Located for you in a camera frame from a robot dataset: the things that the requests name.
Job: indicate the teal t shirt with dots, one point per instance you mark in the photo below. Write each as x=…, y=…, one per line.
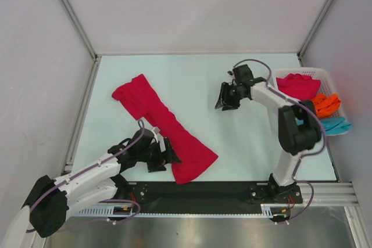
x=335, y=125

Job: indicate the white slotted cable duct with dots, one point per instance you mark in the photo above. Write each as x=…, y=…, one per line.
x=116, y=212

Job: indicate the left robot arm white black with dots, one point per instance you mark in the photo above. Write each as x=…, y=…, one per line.
x=52, y=201

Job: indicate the orange t shirt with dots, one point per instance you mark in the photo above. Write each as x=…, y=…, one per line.
x=325, y=106

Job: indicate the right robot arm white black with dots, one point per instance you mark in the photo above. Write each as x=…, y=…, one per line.
x=298, y=127

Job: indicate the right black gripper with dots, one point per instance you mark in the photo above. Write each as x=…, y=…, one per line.
x=224, y=98

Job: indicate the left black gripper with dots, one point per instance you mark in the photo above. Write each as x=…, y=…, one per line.
x=158, y=165

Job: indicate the white plastic laundry basket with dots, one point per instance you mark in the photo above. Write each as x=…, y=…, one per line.
x=326, y=86

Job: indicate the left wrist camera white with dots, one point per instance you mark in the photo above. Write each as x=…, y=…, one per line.
x=155, y=131

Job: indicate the magenta red t shirt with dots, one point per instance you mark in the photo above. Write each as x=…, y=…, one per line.
x=299, y=86
x=141, y=100

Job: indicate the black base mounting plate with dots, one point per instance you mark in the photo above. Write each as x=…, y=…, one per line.
x=234, y=197

